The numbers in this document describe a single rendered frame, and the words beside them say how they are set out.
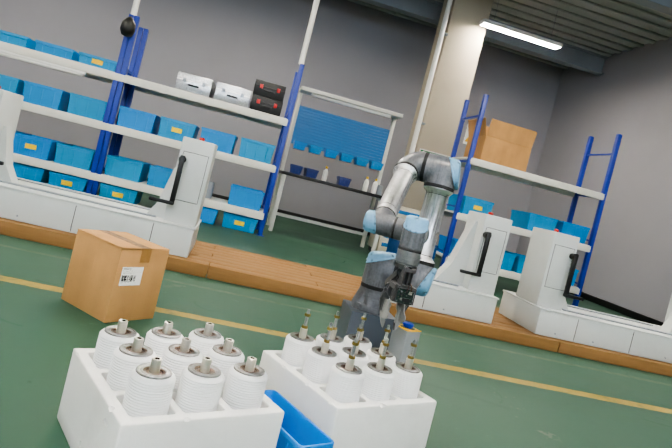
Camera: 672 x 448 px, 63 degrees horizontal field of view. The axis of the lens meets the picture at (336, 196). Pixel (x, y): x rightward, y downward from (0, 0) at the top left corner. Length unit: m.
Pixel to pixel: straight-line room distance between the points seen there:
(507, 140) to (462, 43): 2.03
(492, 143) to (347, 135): 1.98
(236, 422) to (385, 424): 0.48
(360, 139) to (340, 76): 2.69
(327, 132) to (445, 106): 1.79
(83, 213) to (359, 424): 2.42
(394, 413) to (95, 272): 1.32
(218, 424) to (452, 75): 7.29
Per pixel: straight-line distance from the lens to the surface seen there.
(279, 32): 10.07
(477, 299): 3.88
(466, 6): 8.50
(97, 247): 2.39
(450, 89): 8.18
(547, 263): 4.14
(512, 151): 6.92
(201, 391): 1.30
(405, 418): 1.70
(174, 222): 3.55
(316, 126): 7.47
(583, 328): 4.32
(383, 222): 1.82
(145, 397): 1.25
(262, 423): 1.38
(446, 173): 2.09
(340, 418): 1.52
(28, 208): 3.66
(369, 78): 10.17
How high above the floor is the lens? 0.73
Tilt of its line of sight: 1 degrees down
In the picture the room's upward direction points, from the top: 14 degrees clockwise
